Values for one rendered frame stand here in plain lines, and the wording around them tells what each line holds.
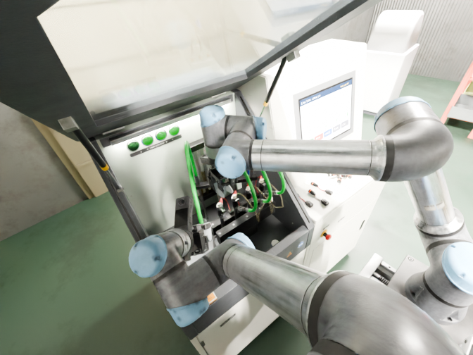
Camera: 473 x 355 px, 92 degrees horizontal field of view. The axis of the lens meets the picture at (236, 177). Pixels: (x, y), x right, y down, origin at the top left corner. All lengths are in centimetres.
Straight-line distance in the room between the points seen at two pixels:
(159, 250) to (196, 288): 11
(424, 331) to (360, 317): 4
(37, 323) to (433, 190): 256
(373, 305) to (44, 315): 245
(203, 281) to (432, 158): 50
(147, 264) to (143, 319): 162
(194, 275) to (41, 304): 218
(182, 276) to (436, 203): 67
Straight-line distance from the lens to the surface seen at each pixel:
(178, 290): 51
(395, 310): 24
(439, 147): 56
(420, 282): 96
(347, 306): 24
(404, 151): 52
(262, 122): 64
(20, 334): 259
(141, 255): 50
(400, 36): 419
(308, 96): 119
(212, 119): 65
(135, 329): 211
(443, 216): 86
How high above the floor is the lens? 185
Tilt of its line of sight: 41 degrees down
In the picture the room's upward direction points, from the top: 6 degrees counter-clockwise
